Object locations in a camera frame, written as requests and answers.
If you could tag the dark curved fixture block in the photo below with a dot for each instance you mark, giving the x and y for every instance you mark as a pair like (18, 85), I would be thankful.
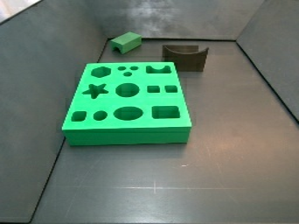
(186, 57)

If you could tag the green shape-sorter board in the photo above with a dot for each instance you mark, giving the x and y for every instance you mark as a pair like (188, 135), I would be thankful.
(126, 103)

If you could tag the green arch block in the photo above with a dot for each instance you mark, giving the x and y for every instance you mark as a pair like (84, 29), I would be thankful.
(125, 42)

